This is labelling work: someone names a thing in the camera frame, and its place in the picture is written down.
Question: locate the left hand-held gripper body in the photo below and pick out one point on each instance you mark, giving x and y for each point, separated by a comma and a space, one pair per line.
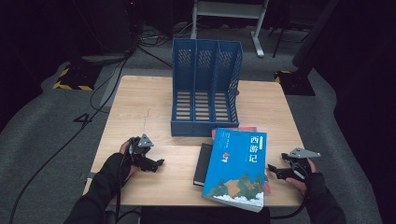
141, 154

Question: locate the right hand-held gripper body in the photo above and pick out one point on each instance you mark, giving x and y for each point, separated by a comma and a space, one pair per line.
301, 166

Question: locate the black hardcover book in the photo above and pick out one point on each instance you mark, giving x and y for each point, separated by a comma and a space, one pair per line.
203, 165

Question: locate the blue landscape cover book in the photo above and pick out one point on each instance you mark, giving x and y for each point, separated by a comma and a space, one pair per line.
236, 165

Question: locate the red winged creature book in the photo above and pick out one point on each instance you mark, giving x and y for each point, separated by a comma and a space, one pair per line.
246, 128

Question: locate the blue plastic file rack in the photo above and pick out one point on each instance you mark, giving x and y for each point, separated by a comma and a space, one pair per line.
204, 77

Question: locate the person's right hand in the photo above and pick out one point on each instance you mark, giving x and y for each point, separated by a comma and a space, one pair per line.
316, 183

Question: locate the person's left hand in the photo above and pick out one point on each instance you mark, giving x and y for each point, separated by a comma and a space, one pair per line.
120, 168

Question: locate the grey tape strip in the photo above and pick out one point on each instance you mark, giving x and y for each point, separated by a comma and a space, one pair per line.
83, 176

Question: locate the yellow-black striped stand base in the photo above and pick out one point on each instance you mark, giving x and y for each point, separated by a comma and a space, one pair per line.
295, 84
76, 79

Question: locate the dark slanted stand pole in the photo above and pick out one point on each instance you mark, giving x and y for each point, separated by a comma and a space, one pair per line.
314, 31

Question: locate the white metal table frame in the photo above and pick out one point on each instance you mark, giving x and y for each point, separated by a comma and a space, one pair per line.
229, 11

